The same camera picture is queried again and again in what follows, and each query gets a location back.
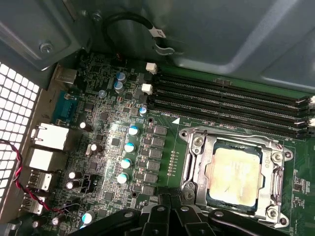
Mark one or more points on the thin metal locking lever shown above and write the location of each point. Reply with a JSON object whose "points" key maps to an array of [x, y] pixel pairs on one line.
{"points": [[246, 137]]}

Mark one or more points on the black PC case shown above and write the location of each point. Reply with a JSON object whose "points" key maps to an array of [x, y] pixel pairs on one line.
{"points": [[221, 29]]}

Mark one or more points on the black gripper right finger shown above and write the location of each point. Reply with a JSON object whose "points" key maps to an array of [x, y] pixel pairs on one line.
{"points": [[192, 226]]}

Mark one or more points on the CPU socket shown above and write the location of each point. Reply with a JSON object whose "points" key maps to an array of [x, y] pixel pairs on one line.
{"points": [[198, 141]]}

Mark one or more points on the silver rear USB port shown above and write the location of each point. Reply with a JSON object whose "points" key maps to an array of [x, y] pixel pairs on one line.
{"points": [[41, 180], [34, 204]]}

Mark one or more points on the silver rear port block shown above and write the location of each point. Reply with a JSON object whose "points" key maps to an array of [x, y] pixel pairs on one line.
{"points": [[53, 135], [46, 159]]}

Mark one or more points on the green motherboard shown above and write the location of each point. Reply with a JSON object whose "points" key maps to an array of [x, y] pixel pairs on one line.
{"points": [[172, 137]]}

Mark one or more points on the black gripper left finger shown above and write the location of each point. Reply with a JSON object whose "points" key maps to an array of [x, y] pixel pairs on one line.
{"points": [[155, 226]]}

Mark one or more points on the teal serial port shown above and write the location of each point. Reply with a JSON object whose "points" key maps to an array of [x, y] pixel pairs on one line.
{"points": [[64, 108]]}

